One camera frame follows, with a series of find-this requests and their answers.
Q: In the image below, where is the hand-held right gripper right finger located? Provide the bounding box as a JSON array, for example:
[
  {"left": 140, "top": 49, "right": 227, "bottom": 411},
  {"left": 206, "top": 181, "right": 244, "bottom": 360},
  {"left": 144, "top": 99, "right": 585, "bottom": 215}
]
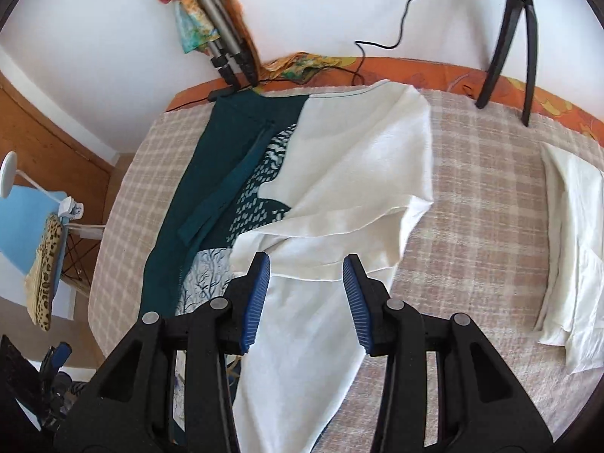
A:
[{"left": 342, "top": 254, "right": 554, "bottom": 453}]

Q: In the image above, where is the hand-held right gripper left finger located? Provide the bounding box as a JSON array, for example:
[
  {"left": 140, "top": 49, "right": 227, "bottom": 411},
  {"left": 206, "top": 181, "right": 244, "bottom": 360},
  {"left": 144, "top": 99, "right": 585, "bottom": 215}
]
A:
[{"left": 54, "top": 251, "right": 271, "bottom": 453}]

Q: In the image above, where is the white garment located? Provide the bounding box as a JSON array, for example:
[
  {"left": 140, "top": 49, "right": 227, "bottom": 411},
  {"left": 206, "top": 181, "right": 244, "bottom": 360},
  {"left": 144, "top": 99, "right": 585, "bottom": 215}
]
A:
[
  {"left": 533, "top": 142, "right": 604, "bottom": 377},
  {"left": 229, "top": 79, "right": 435, "bottom": 453}
]

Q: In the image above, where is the leopard print cloth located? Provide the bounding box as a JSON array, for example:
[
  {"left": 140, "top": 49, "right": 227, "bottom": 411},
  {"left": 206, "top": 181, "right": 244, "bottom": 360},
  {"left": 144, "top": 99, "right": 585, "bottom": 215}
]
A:
[{"left": 25, "top": 214, "right": 67, "bottom": 332}]

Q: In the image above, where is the dark green patterned garment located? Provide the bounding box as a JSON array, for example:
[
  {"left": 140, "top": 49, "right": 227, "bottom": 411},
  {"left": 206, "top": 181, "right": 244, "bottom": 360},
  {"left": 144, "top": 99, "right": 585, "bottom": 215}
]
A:
[{"left": 142, "top": 91, "right": 312, "bottom": 444}]

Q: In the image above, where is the blue chair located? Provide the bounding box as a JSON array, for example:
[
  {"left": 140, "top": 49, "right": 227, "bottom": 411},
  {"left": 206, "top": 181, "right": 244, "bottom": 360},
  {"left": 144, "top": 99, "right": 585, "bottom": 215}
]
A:
[{"left": 0, "top": 185, "right": 69, "bottom": 312}]

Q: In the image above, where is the white desk lamp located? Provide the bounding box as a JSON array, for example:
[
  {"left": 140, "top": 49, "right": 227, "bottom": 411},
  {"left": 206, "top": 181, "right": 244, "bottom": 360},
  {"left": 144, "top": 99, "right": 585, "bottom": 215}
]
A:
[{"left": 0, "top": 151, "right": 86, "bottom": 222}]

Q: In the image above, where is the folded white garment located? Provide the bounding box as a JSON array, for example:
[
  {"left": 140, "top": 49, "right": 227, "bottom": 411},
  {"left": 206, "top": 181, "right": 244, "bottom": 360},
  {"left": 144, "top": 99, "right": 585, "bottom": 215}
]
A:
[{"left": 533, "top": 142, "right": 604, "bottom": 377}]

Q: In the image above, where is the orange patterned bedsheet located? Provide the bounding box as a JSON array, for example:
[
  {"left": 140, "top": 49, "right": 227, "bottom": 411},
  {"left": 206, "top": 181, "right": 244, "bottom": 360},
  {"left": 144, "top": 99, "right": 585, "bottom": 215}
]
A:
[{"left": 165, "top": 55, "right": 604, "bottom": 152}]

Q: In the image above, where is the grey tripod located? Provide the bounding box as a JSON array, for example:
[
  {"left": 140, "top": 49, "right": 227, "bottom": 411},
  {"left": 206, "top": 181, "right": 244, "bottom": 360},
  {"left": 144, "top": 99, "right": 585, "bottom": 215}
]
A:
[{"left": 170, "top": 0, "right": 260, "bottom": 88}]

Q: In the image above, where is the colourful patterned cloth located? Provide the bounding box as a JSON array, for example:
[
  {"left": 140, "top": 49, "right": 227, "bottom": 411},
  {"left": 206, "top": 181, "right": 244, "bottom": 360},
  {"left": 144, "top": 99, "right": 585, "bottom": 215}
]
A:
[{"left": 142, "top": 0, "right": 262, "bottom": 64}]

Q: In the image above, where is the black tripod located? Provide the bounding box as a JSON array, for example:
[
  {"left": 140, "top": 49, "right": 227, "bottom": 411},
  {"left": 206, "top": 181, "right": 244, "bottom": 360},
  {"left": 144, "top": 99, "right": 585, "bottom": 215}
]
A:
[{"left": 474, "top": 0, "right": 539, "bottom": 127}]

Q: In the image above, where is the black cable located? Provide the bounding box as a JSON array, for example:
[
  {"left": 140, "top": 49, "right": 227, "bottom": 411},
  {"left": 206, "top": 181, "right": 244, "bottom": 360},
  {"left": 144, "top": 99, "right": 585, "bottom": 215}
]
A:
[{"left": 208, "top": 0, "right": 473, "bottom": 102}]

